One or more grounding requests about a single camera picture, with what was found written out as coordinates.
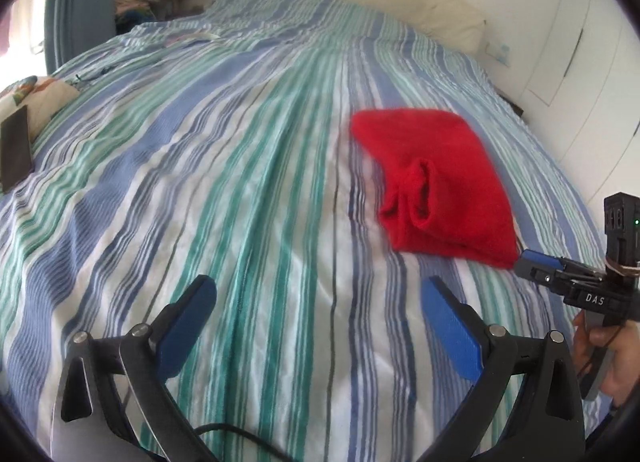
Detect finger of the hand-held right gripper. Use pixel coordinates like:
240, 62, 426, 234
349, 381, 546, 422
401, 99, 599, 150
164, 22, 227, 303
513, 260, 576, 294
519, 249, 606, 277

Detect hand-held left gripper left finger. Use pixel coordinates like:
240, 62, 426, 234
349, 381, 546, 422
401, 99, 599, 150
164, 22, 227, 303
50, 275, 218, 462

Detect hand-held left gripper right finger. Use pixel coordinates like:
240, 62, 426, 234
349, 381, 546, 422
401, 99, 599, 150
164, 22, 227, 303
421, 276, 587, 462

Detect red sweater with white rabbit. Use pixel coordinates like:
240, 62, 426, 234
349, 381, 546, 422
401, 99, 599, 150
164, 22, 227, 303
349, 110, 522, 270

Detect person's right hand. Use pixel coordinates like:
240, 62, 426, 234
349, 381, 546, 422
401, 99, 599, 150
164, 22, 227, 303
572, 311, 640, 405

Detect blue green striped bedspread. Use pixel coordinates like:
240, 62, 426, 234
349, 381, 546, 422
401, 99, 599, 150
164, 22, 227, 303
0, 0, 608, 462

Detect dark wooden nightstand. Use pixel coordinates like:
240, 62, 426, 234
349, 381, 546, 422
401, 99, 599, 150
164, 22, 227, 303
497, 87, 526, 119

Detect white wardrobe doors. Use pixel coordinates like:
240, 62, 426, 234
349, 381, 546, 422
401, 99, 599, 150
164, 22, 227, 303
520, 0, 640, 203

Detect dark flat phone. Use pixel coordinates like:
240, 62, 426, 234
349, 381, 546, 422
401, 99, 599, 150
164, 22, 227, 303
0, 106, 36, 193

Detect patterned white pillow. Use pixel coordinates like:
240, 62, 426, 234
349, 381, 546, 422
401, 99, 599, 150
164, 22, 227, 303
0, 75, 81, 143

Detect black cable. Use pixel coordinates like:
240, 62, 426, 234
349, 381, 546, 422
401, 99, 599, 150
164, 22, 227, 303
192, 423, 301, 462

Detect wall socket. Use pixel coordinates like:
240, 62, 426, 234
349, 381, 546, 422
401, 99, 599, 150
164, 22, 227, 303
486, 41, 512, 66

